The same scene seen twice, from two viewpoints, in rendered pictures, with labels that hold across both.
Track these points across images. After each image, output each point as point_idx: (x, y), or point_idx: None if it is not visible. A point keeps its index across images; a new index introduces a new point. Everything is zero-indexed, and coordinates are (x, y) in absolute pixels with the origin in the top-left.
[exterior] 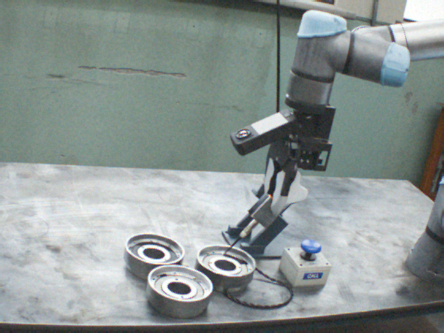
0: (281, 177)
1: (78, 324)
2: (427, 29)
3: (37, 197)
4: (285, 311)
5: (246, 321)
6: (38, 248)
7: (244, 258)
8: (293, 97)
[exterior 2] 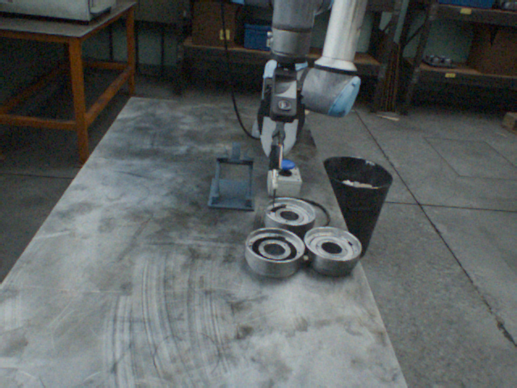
0: (293, 124)
1: (386, 331)
2: None
3: (98, 335)
4: (331, 211)
5: (348, 231)
6: (244, 347)
7: (278, 203)
8: (298, 54)
